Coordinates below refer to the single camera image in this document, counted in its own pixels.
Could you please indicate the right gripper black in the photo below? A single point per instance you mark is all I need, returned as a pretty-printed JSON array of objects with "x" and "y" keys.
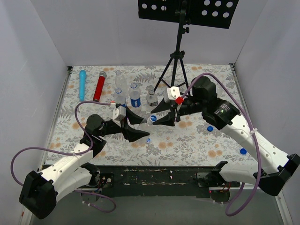
[{"x": 176, "y": 112}]

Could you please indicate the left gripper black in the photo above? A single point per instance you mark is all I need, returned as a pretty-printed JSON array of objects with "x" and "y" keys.
[{"x": 125, "y": 125}]

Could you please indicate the blue Pocari Sweat cap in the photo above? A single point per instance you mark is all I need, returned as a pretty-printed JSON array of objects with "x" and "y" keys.
[{"x": 153, "y": 118}]

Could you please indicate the clear Pocari bottle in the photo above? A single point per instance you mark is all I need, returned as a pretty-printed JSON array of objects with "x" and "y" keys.
[{"x": 146, "y": 127}]

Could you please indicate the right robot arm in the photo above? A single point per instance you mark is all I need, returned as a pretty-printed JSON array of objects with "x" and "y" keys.
[{"x": 276, "y": 168}]

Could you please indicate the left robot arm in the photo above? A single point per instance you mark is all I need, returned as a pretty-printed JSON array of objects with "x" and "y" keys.
[{"x": 42, "y": 190}]

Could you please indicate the small black-label clear bottle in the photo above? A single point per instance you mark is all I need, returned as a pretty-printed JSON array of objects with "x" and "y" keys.
[{"x": 151, "y": 98}]

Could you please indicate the Pepsi bottle text label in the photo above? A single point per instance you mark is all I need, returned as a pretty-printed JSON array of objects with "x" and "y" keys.
[{"x": 135, "y": 97}]

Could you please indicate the tall clear plastic bottle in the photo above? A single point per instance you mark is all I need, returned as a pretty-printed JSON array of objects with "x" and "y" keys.
[{"x": 120, "y": 81}]

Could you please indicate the plain blue bottle cap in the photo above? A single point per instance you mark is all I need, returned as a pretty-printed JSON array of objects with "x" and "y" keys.
[{"x": 210, "y": 128}]

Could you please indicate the floral tablecloth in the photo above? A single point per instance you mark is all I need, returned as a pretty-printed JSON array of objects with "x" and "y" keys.
[{"x": 188, "y": 143}]

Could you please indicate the red glitter toy microphone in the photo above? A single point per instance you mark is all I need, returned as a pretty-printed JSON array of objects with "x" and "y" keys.
[{"x": 99, "y": 86}]

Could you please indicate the blue toy microphone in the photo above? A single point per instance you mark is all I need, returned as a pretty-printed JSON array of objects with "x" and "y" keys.
[{"x": 82, "y": 82}]

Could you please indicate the plain blue cap near edge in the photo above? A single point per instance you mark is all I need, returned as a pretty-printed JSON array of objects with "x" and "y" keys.
[{"x": 243, "y": 151}]

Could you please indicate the black music stand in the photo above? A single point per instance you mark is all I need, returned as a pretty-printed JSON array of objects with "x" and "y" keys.
[{"x": 207, "y": 13}]

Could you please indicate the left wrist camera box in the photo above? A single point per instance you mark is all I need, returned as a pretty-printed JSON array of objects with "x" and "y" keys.
[{"x": 119, "y": 113}]

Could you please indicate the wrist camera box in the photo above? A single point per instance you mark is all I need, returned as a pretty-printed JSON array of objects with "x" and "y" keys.
[
  {"x": 173, "y": 94},
  {"x": 119, "y": 113}
]

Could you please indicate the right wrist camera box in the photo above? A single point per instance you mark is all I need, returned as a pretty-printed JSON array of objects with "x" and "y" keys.
[{"x": 173, "y": 94}]

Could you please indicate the black table front rail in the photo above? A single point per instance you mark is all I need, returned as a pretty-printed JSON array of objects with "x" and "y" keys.
[{"x": 126, "y": 181}]

